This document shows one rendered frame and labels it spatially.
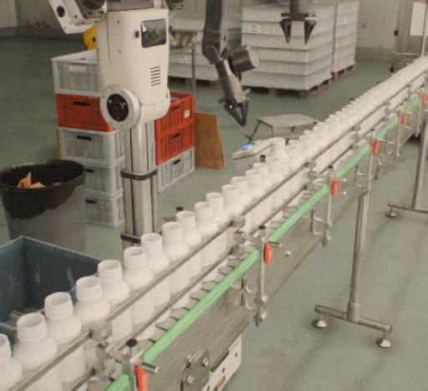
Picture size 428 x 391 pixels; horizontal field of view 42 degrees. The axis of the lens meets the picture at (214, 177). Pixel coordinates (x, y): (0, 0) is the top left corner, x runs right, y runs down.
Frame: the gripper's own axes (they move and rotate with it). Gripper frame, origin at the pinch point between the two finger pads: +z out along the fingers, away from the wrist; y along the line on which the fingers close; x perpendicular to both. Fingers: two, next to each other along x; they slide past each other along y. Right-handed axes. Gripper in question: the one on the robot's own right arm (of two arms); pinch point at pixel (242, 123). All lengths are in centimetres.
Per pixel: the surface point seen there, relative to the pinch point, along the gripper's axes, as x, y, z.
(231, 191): -18, -46, 9
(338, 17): 200, 735, -48
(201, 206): -16, -55, 9
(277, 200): -16.0, -23.3, 19.3
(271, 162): -17.7, -23.3, 9.2
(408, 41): 41, 420, 7
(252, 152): -2.5, -4.1, 8.7
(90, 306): -18, -93, 12
